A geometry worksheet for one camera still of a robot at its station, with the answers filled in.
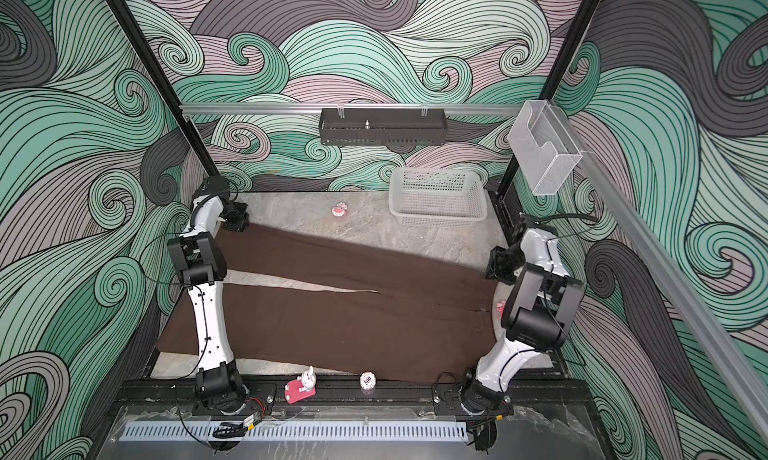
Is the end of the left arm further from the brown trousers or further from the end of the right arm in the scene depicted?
the end of the right arm

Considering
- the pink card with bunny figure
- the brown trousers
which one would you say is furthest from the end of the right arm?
the pink card with bunny figure

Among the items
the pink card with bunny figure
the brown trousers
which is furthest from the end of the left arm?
the pink card with bunny figure

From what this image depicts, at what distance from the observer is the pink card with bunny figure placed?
2.33 ft

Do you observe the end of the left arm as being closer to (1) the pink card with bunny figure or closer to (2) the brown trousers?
(2) the brown trousers

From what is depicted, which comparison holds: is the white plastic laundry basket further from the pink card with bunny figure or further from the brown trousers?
the pink card with bunny figure

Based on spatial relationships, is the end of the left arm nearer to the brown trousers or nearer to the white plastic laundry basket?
the brown trousers

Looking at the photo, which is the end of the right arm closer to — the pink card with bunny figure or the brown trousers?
the brown trousers
